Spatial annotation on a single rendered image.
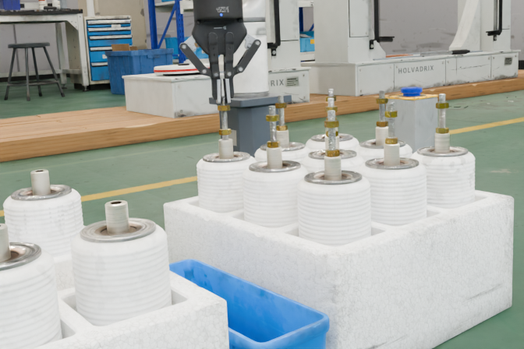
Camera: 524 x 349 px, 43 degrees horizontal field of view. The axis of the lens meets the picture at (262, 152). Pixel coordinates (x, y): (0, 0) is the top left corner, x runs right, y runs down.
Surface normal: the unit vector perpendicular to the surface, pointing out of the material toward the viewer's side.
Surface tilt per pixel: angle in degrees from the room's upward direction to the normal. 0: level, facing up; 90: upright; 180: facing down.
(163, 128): 90
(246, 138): 89
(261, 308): 88
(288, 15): 90
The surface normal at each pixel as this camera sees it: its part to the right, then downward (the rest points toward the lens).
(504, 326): -0.04, -0.98
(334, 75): -0.82, 0.14
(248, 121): -0.20, 0.18
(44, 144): 0.57, 0.11
